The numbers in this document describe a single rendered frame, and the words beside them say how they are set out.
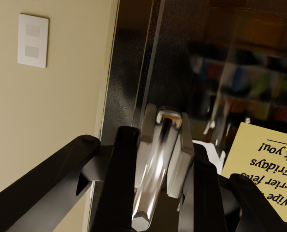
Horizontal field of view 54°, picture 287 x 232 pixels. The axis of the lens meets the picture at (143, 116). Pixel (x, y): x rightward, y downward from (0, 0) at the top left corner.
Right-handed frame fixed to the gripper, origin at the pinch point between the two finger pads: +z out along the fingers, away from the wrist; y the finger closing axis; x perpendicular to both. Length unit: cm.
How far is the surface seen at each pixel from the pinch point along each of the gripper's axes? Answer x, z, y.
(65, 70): -9, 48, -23
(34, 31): -2, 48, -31
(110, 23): 6.3, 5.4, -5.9
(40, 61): -8, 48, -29
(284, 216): -5.4, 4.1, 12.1
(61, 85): -13, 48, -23
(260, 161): -1.1, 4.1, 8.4
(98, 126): -2.3, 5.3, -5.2
